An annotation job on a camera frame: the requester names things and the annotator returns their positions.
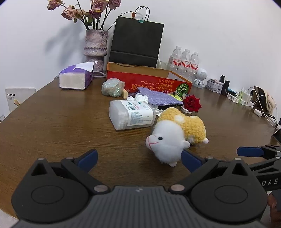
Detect glass cup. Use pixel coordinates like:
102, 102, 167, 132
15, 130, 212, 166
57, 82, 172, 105
156, 57, 170, 69

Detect white cable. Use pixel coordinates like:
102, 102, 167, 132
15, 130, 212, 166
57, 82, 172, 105
248, 86, 279, 129

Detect purple knitted pouch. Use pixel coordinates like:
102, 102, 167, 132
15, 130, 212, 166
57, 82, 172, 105
137, 86, 184, 106

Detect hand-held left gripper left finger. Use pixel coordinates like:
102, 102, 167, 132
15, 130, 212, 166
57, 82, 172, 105
30, 149, 110, 195

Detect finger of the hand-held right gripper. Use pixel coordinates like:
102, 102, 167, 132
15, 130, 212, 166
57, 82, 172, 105
248, 157, 281, 172
237, 145, 281, 160

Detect small printed tin box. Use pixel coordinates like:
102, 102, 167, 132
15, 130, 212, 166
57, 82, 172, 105
206, 78, 224, 92

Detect purple tissue pack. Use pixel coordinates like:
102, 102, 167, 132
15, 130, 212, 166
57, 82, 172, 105
59, 61, 98, 90

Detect white robot figure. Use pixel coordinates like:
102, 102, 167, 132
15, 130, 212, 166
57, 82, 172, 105
193, 68, 208, 89

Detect mottled purple ceramic vase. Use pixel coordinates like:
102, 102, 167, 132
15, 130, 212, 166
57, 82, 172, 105
83, 29, 109, 72

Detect iridescent bundle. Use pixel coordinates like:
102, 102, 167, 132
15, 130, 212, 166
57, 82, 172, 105
101, 78, 125, 97

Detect orange cardboard box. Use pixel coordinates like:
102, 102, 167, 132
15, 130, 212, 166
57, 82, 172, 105
106, 62, 193, 97

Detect clear water bottle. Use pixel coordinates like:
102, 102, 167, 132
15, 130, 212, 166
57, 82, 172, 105
189, 52, 200, 82
180, 49, 191, 76
169, 46, 182, 73

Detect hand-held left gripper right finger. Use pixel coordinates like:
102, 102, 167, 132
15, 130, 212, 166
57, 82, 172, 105
169, 149, 250, 195

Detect brown furry object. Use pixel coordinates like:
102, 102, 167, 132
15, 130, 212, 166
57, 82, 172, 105
253, 85, 276, 113

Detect red rose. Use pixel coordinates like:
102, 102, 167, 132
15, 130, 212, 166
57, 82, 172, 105
180, 95, 202, 114

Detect black paper bag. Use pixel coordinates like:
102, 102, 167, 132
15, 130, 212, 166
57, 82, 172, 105
109, 6, 165, 68

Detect white tissue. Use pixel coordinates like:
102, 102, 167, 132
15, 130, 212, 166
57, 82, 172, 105
127, 94, 150, 102

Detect white plastic bottle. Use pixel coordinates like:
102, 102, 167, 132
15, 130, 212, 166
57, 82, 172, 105
109, 100, 157, 130

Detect yellow white plush sheep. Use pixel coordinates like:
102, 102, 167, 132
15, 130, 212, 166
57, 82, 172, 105
145, 107, 209, 167

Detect person's right hand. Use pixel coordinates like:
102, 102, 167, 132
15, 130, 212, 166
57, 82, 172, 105
267, 193, 281, 220

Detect dried pink flowers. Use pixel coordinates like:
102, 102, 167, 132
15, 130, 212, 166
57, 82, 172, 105
47, 0, 122, 30

